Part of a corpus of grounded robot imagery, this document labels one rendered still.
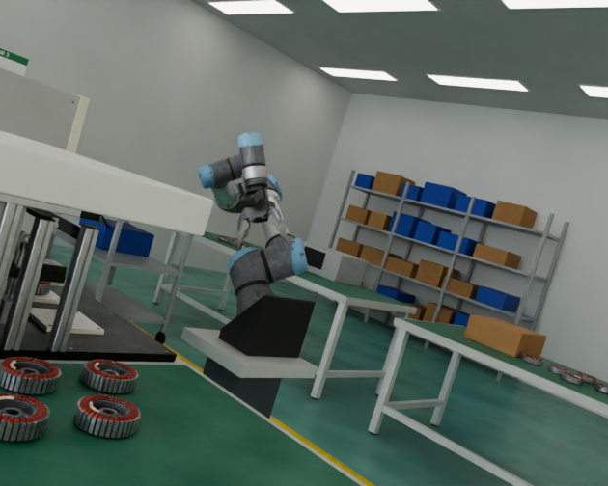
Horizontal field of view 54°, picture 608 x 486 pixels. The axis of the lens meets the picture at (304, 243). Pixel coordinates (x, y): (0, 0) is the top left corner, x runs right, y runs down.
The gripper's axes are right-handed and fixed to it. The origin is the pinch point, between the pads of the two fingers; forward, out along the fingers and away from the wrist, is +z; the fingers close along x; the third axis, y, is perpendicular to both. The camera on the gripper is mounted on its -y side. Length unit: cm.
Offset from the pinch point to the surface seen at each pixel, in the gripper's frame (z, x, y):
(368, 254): -71, 64, 665
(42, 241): 2, 25, -65
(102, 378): 31, 17, -61
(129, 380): 32, 13, -57
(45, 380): 29, 21, -72
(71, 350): 24, 31, -51
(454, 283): -9, -45, 604
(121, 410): 37, 8, -69
